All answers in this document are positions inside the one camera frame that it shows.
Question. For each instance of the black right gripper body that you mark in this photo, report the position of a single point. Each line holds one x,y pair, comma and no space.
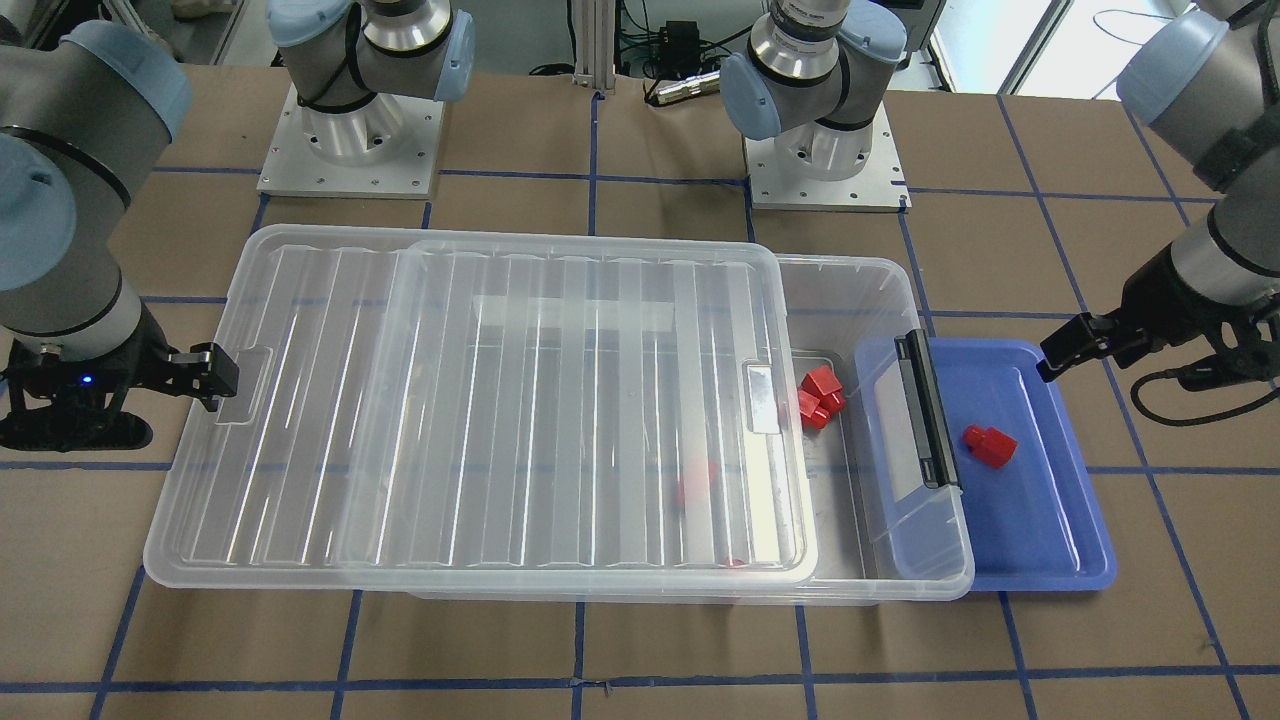
143,362

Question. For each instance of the black box handle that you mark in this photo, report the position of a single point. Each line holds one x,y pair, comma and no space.
934,450

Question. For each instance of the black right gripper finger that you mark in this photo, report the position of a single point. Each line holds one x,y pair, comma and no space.
206,373

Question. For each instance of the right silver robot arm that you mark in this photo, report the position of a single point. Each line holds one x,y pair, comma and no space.
87,122

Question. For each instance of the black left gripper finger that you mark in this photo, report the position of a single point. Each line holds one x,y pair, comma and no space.
1083,338

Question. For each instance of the aluminium frame post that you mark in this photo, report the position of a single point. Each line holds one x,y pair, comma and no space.
594,27

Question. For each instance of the red block box middle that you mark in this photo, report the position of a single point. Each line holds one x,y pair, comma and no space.
697,488

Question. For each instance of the clear plastic box lid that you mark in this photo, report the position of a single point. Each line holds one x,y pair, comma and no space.
258,492

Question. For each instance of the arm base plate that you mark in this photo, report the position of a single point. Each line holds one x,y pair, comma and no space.
386,150
816,168

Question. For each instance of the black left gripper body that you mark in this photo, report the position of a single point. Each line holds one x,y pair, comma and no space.
1162,300

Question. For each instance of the clear plastic storage box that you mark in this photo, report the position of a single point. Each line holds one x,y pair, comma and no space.
654,421

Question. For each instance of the blue plastic tray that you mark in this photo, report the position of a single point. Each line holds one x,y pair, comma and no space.
1034,525

